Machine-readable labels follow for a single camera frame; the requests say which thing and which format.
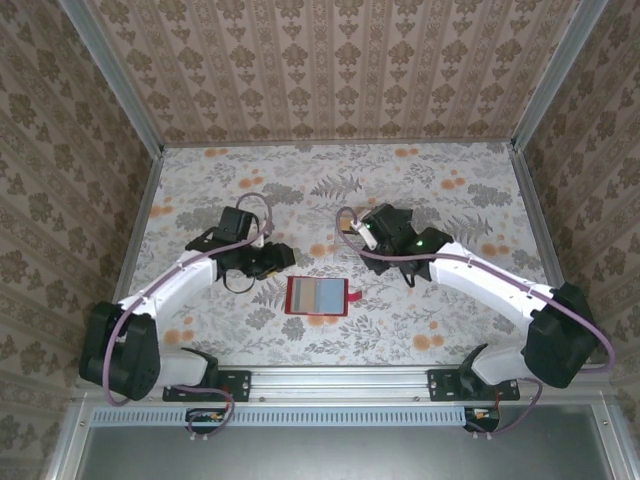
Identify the red leather card holder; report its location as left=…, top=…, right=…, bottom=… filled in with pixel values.
left=285, top=276, right=364, bottom=317

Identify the striped card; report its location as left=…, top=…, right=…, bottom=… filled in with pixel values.
left=292, top=278, right=321, bottom=314

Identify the light blue card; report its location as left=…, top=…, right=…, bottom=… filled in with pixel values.
left=319, top=279, right=346, bottom=314

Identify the aluminium back edge strip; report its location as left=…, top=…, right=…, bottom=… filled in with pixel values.
left=159, top=138, right=516, bottom=150

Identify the black connector box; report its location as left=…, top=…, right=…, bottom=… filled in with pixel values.
left=185, top=407, right=227, bottom=435
left=463, top=407, right=501, bottom=434

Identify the grey metal sheet panel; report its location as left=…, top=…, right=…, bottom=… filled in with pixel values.
left=74, top=405, right=616, bottom=480

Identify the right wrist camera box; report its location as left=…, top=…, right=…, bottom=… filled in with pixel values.
left=347, top=208, right=377, bottom=250

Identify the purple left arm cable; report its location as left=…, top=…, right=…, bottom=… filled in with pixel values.
left=101, top=192, right=275, bottom=442

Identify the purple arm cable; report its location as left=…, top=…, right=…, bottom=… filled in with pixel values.
left=101, top=192, right=275, bottom=442
left=334, top=206, right=616, bottom=442

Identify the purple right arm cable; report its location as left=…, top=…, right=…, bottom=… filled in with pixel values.
left=334, top=206, right=616, bottom=442

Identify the aluminium side rail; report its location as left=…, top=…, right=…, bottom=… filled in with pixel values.
left=509, top=144, right=569, bottom=291
left=112, top=147, right=166, bottom=306

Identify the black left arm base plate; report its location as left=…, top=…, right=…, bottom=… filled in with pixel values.
left=162, top=369, right=251, bottom=402

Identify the aluminium front frame rail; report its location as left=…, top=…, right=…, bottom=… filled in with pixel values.
left=74, top=364, right=614, bottom=401

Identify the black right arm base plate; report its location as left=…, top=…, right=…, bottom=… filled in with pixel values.
left=427, top=369, right=521, bottom=402

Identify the grey slotted cable duct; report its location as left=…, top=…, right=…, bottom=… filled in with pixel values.
left=93, top=407, right=469, bottom=427

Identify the aluminium corner post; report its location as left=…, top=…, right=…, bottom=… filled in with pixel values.
left=510, top=0, right=609, bottom=151
left=58, top=0, right=165, bottom=156

